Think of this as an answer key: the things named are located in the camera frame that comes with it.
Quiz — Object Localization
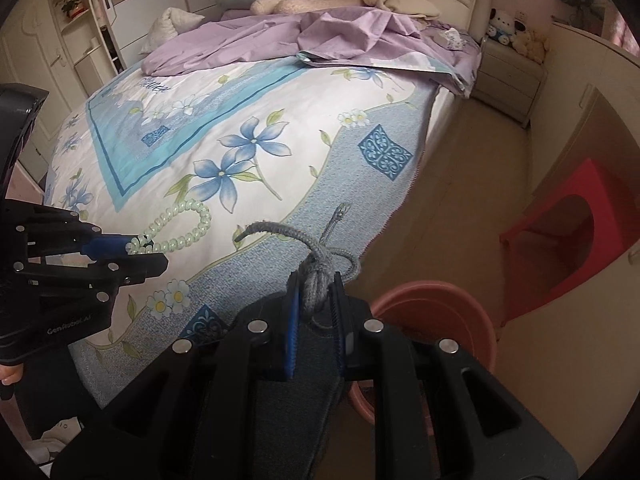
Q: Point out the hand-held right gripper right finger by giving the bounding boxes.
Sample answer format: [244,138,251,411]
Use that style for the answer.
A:
[330,270,578,480]

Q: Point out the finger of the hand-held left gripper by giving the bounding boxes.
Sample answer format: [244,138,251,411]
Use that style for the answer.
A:
[15,202,146,262]
[15,252,169,307]

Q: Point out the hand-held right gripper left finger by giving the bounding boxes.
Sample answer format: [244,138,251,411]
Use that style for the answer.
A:
[50,270,303,480]

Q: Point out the grey braided cord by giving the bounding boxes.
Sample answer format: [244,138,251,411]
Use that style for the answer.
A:
[235,201,362,328]

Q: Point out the pale green spiral hair tie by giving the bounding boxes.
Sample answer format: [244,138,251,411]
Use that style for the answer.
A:
[125,199,213,256]

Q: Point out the pink plastic basin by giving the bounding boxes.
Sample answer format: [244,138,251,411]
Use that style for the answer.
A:
[347,282,498,426]

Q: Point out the person's left hand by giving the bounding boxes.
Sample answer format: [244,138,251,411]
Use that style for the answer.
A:
[0,364,21,401]

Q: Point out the white bag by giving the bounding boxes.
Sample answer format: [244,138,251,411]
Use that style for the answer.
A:
[42,417,83,461]

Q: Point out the floral blue white duvet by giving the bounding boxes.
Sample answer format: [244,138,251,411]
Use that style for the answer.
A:
[42,57,481,411]

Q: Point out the white patterned pillow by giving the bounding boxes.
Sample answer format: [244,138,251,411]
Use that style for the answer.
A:
[140,7,206,56]

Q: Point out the purple bed sheet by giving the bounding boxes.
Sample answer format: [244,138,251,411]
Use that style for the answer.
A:
[142,7,483,98]

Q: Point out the cream nightstand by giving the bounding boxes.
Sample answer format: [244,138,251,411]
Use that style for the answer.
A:
[470,35,547,128]

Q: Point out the red plastic stool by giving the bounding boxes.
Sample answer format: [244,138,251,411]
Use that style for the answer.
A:
[500,157,640,326]

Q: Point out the small patterned pouch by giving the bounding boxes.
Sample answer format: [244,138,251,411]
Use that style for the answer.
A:
[435,27,466,51]

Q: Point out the cream cabinet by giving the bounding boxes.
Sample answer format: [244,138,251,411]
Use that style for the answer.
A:
[530,20,640,321]

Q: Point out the cream blanket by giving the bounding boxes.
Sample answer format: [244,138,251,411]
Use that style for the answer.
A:
[382,0,441,23]

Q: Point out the small beige plush bear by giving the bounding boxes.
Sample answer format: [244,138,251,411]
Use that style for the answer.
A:
[512,27,548,63]

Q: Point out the white dog plush toy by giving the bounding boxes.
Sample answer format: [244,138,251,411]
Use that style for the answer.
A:
[487,7,526,46]

